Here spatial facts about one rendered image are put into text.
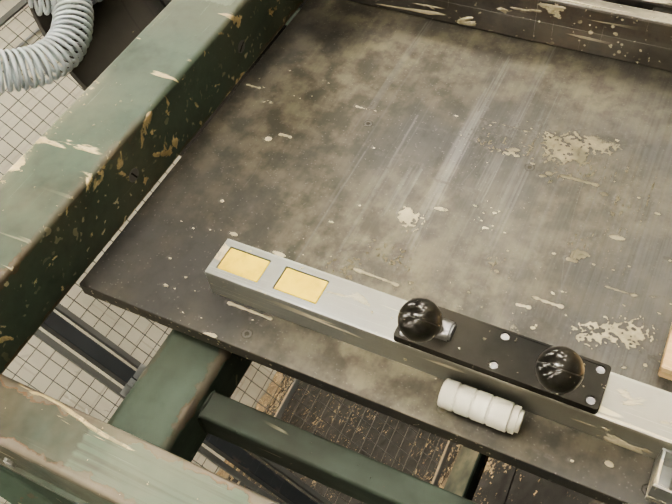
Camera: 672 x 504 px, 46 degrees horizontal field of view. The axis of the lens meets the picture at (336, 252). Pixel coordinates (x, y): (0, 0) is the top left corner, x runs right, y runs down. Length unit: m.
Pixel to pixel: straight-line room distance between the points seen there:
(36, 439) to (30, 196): 0.27
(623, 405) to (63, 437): 0.51
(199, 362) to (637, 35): 0.69
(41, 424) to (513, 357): 0.45
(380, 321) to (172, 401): 0.24
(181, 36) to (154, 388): 0.45
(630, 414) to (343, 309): 0.29
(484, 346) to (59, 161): 0.51
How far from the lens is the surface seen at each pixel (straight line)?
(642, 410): 0.77
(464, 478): 1.85
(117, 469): 0.76
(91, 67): 1.45
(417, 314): 0.66
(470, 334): 0.78
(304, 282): 0.83
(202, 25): 1.07
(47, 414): 0.81
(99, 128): 0.96
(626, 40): 1.13
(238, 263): 0.86
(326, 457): 0.83
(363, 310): 0.80
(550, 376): 0.64
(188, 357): 0.89
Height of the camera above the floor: 1.76
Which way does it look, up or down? 15 degrees down
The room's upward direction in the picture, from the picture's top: 50 degrees counter-clockwise
